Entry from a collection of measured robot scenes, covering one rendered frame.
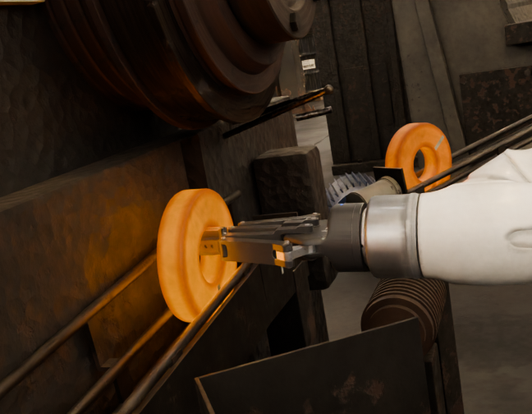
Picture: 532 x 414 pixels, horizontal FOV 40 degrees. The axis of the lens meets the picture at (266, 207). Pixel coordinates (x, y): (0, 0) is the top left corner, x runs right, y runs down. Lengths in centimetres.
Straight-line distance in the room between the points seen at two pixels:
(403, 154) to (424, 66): 235
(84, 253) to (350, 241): 28
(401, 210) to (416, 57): 298
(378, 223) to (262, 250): 13
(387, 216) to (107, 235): 31
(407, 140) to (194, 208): 65
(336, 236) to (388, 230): 6
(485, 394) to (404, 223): 134
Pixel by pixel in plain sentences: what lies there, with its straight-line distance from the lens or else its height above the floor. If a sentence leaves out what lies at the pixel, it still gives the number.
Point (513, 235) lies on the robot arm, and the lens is 73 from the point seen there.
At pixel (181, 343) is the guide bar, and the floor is 70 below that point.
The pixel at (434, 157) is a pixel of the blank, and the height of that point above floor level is 71.
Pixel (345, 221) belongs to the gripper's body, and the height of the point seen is 78.
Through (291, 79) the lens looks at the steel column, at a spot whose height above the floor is 49.
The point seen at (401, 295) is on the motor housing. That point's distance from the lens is 127.
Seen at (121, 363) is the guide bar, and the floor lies 68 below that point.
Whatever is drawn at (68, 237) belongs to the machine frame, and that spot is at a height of 82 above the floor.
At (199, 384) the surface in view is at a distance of 61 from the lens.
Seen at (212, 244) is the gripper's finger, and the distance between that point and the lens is 84.
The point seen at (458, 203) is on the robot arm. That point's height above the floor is 79.
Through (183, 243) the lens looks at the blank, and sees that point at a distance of 80.
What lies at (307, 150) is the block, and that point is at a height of 80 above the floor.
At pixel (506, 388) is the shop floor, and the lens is 208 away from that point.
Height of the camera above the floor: 97
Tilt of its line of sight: 12 degrees down
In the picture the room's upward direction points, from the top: 10 degrees counter-clockwise
